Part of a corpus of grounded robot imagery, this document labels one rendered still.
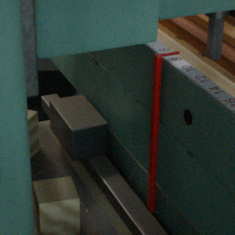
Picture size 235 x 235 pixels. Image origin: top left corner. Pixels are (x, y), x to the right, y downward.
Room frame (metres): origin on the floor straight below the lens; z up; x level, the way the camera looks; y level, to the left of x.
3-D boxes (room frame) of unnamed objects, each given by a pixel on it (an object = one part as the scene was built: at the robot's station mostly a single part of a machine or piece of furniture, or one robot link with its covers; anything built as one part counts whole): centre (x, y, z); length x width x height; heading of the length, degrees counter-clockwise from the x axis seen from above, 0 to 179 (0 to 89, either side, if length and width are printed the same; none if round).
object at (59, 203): (0.45, 0.05, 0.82); 0.04 x 0.03 x 0.04; 15
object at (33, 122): (0.57, 0.10, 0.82); 0.04 x 0.03 x 0.05; 67
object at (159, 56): (0.46, -0.04, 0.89); 0.02 x 0.01 x 0.14; 114
